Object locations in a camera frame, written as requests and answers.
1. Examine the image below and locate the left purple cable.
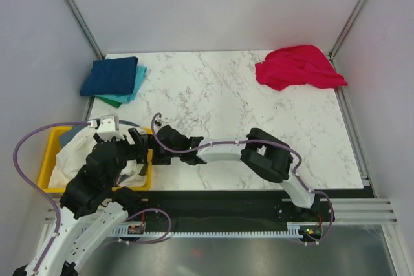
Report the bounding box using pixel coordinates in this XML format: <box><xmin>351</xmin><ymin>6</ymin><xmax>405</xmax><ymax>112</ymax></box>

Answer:
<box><xmin>12</xmin><ymin>121</ymin><xmax>98</xmax><ymax>273</ymax></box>

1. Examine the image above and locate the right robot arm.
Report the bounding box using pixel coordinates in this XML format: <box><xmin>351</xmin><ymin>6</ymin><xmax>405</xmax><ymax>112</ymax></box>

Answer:
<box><xmin>148</xmin><ymin>125</ymin><xmax>335</xmax><ymax>222</ymax></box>

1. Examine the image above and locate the right aluminium frame post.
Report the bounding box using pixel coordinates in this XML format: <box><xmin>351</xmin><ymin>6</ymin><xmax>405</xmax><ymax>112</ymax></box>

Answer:
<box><xmin>327</xmin><ymin>0</ymin><xmax>368</xmax><ymax>63</ymax></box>

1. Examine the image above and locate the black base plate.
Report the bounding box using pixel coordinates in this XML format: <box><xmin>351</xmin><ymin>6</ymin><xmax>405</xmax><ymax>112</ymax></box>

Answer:
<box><xmin>128</xmin><ymin>190</ymin><xmax>330</xmax><ymax>232</ymax></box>

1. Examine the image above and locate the red t shirt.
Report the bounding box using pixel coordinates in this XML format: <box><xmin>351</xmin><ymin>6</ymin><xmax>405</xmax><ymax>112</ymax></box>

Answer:
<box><xmin>255</xmin><ymin>45</ymin><xmax>348</xmax><ymax>91</ymax></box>

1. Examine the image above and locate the yellow plastic bin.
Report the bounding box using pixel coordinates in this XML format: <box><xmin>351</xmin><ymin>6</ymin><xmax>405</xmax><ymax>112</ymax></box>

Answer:
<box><xmin>38</xmin><ymin>126</ymin><xmax>152</xmax><ymax>195</ymax></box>

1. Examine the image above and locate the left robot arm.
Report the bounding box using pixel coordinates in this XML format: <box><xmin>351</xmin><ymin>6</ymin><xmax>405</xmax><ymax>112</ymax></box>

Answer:
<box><xmin>14</xmin><ymin>127</ymin><xmax>152</xmax><ymax>275</ymax></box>

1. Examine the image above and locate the white t shirt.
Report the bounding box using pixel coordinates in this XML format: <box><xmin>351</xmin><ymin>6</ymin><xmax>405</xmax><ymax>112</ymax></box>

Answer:
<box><xmin>47</xmin><ymin>127</ymin><xmax>151</xmax><ymax>189</ymax></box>

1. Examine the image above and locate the grey slotted cable duct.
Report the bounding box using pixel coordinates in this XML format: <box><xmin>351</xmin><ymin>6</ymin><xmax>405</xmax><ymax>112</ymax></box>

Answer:
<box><xmin>108</xmin><ymin>223</ymin><xmax>323</xmax><ymax>239</ymax></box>

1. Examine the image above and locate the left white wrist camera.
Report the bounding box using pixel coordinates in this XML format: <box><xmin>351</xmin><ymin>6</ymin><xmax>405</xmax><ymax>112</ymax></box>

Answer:
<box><xmin>87</xmin><ymin>114</ymin><xmax>124</xmax><ymax>141</ymax></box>

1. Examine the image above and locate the aluminium frame post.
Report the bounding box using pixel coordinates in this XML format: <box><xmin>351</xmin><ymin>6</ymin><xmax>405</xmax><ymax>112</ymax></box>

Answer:
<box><xmin>63</xmin><ymin>0</ymin><xmax>104</xmax><ymax>59</ymax></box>
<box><xmin>327</xmin><ymin>0</ymin><xmax>368</xmax><ymax>63</ymax></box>

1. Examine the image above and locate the folded navy t shirt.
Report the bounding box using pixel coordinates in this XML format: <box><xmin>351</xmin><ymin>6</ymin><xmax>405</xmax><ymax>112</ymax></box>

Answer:
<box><xmin>80</xmin><ymin>56</ymin><xmax>138</xmax><ymax>97</ymax></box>

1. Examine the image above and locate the left aluminium frame post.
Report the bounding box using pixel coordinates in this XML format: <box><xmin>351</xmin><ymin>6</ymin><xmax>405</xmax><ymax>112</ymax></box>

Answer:
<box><xmin>63</xmin><ymin>0</ymin><xmax>104</xmax><ymax>59</ymax></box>

